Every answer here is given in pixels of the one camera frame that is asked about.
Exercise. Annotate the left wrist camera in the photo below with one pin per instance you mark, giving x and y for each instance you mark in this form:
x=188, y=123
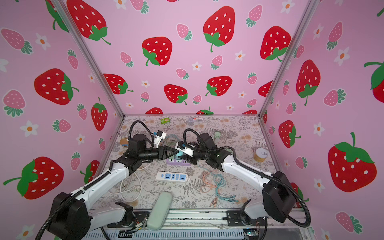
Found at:
x=158, y=137

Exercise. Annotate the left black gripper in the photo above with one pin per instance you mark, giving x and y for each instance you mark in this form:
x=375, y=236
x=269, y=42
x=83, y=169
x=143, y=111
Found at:
x=162, y=151

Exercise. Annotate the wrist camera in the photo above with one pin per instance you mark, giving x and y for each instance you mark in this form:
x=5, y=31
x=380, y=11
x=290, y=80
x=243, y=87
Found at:
x=187, y=149
x=158, y=137

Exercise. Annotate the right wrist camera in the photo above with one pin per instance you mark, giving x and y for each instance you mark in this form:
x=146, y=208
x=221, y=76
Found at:
x=187, y=149

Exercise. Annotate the small clear packet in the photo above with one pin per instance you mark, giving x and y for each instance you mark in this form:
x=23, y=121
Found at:
x=196, y=119

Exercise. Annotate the green snack packet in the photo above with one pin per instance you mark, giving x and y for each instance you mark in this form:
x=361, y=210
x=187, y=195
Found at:
x=165, y=120

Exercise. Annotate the pale green oblong case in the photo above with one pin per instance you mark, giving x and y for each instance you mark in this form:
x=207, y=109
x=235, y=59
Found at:
x=160, y=211

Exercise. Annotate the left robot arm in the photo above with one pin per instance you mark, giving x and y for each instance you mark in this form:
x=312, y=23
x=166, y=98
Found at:
x=71, y=218

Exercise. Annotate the white blue power strip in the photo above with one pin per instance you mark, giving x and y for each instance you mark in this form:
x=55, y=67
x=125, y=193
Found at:
x=172, y=177

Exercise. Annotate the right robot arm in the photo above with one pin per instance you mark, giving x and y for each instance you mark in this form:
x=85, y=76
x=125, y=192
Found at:
x=280, y=201

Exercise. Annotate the purple power strip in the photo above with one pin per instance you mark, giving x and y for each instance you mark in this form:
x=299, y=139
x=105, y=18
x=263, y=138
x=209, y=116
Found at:
x=178, y=162

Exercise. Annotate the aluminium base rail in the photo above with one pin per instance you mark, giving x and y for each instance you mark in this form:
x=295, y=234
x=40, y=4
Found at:
x=207, y=224

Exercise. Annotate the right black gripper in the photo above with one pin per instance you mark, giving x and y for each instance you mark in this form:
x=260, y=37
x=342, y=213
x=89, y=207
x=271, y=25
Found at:
x=192, y=161

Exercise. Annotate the yellow tape roll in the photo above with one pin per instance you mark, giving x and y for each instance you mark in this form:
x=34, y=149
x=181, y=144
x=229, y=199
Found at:
x=260, y=155

